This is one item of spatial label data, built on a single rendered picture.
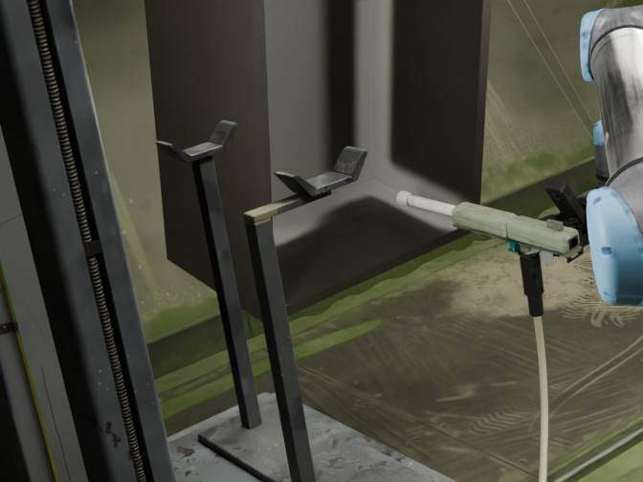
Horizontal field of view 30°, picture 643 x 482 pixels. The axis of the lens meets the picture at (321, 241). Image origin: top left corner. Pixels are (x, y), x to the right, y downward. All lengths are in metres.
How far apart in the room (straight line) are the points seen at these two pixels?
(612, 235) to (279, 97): 1.31
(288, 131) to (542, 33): 1.71
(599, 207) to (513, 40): 2.68
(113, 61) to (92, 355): 2.48
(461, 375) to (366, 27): 0.88
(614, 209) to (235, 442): 0.55
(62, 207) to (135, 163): 2.36
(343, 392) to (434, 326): 0.40
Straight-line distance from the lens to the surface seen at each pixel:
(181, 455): 1.25
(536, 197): 3.92
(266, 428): 1.25
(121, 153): 3.31
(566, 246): 2.35
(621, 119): 1.74
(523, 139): 3.96
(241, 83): 2.16
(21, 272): 1.50
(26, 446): 1.57
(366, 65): 2.79
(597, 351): 3.03
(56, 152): 0.94
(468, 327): 3.22
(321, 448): 1.20
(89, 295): 0.97
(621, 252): 1.47
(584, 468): 2.58
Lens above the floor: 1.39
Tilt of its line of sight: 20 degrees down
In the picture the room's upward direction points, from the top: 9 degrees counter-clockwise
